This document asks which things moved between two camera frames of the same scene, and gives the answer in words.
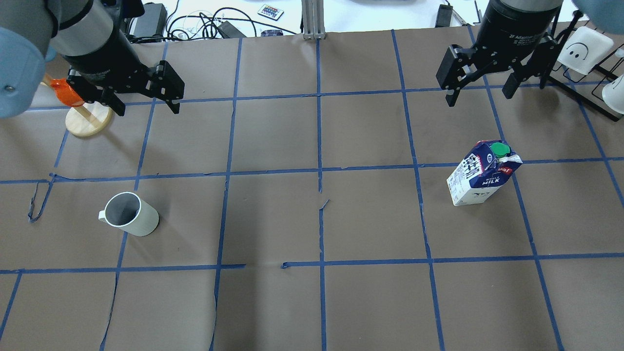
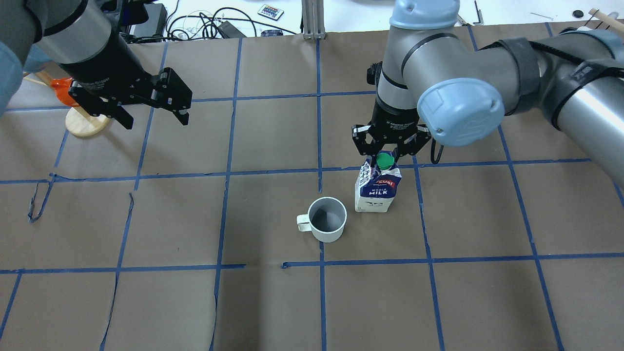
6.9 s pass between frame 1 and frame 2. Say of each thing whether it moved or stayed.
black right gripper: moved
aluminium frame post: stayed
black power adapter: stayed
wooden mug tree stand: stayed
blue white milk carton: moved
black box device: stayed
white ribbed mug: moved
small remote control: stayed
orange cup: stayed
